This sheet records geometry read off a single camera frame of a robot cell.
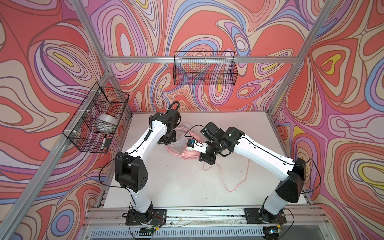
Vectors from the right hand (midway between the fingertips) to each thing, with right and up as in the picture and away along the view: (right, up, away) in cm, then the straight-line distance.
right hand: (203, 160), depth 74 cm
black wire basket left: (-57, +32, +6) cm, 65 cm away
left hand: (-19, +9, +10) cm, 23 cm away
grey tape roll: (-48, +19, -4) cm, 51 cm away
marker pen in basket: (-49, +10, -2) cm, 50 cm away
